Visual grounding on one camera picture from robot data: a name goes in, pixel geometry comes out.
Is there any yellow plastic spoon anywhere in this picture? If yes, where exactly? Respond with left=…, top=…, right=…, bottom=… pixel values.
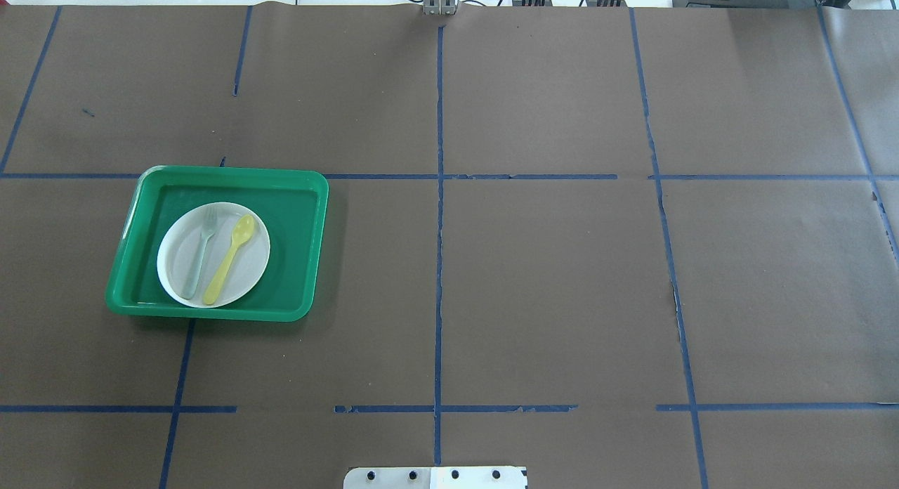
left=202, top=214, right=256, bottom=306

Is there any green plastic tray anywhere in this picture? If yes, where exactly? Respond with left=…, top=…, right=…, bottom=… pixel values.
left=105, top=165, right=329, bottom=322

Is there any white round plate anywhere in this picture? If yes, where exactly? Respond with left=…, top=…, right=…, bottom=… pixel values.
left=155, top=202, right=272, bottom=309

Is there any silver mounting plate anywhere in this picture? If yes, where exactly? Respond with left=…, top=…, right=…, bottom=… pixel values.
left=343, top=466, right=529, bottom=488

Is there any grey plastic fork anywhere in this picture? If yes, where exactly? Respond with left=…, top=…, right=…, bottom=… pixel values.
left=183, top=205, right=218, bottom=299

